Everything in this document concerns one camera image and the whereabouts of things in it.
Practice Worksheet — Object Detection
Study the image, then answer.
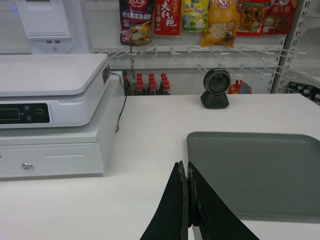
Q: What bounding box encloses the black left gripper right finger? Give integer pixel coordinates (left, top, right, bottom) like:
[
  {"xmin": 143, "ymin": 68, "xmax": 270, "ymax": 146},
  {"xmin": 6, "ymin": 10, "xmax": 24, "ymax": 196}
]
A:
[{"xmin": 187, "ymin": 162, "xmax": 258, "ymax": 240}]

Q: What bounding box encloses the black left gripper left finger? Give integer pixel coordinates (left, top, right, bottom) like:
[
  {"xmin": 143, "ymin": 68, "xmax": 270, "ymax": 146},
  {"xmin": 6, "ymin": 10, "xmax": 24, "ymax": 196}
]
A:
[{"xmin": 141, "ymin": 161, "xmax": 189, "ymax": 240}]

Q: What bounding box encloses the grey rectangular serving tray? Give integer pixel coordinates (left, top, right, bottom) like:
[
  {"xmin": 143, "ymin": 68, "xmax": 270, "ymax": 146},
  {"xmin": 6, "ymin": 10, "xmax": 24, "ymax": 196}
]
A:
[{"xmin": 186, "ymin": 131, "xmax": 320, "ymax": 222}]

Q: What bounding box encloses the white checkout counter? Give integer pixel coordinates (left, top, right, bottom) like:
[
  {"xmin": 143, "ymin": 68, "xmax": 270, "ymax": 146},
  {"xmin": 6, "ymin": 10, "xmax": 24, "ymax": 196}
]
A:
[{"xmin": 0, "ymin": 94, "xmax": 320, "ymax": 240}]

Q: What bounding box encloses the white cash drawer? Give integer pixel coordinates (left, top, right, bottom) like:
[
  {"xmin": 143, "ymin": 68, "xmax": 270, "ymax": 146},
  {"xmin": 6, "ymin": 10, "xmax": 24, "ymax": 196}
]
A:
[{"xmin": 0, "ymin": 71, "xmax": 125, "ymax": 179}]

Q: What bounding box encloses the red spout pouch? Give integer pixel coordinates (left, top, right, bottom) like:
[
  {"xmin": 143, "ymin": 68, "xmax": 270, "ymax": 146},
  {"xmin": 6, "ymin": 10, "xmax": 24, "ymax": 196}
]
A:
[{"xmin": 228, "ymin": 80, "xmax": 252, "ymax": 95}]

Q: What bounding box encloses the black round barcode scanner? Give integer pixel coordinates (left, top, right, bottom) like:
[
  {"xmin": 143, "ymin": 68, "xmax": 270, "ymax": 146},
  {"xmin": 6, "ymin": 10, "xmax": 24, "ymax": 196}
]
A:
[{"xmin": 200, "ymin": 68, "xmax": 231, "ymax": 110}]

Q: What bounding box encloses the white slotted shelf upright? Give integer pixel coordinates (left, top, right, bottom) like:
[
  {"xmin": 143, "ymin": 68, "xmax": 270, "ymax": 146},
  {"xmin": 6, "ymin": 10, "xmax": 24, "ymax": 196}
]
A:
[{"xmin": 270, "ymin": 0, "xmax": 312, "ymax": 94}]

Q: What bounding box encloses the white cash register scale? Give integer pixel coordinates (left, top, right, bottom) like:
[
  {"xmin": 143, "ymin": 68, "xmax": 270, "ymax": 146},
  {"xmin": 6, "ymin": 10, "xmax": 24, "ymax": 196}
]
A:
[{"xmin": 0, "ymin": 53, "xmax": 111, "ymax": 129}]

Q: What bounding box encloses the yellow dried fungus bag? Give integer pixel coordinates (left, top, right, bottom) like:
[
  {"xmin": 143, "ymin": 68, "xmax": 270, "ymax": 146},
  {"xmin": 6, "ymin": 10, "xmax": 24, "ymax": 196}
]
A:
[{"xmin": 200, "ymin": 0, "xmax": 240, "ymax": 48}]

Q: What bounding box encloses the red dahongpao seasoning bag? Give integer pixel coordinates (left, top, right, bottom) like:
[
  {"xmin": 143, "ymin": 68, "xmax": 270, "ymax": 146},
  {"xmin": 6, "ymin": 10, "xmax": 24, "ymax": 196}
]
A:
[{"xmin": 153, "ymin": 0, "xmax": 182, "ymax": 37}]

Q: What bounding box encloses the green yellow snack bag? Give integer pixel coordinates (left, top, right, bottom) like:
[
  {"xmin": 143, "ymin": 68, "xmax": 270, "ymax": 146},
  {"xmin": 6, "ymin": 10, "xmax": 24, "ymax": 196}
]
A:
[{"xmin": 182, "ymin": 0, "xmax": 209, "ymax": 32}]

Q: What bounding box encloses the purple hotpot seasoning bag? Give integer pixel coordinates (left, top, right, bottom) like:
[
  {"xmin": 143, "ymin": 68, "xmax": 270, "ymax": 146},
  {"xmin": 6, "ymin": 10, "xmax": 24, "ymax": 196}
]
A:
[{"xmin": 119, "ymin": 0, "xmax": 155, "ymax": 46}]

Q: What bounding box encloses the red dried goods bag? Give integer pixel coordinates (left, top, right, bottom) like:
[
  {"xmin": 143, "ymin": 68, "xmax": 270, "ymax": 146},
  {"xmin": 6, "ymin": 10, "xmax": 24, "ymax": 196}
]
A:
[{"xmin": 236, "ymin": 0, "xmax": 269, "ymax": 37}]

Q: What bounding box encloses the red pepper bag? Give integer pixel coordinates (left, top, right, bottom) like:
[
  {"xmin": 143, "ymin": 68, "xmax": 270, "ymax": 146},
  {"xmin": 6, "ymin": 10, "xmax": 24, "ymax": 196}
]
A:
[{"xmin": 262, "ymin": 0, "xmax": 299, "ymax": 35}]

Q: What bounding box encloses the white receipt printer display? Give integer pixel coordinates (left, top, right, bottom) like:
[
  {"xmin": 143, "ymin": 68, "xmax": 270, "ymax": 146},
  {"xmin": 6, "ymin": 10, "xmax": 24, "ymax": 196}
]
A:
[{"xmin": 14, "ymin": 0, "xmax": 94, "ymax": 54}]

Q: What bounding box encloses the black power cable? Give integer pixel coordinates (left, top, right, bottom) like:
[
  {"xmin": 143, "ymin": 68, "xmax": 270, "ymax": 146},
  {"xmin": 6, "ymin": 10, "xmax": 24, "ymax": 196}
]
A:
[{"xmin": 109, "ymin": 71, "xmax": 129, "ymax": 133}]

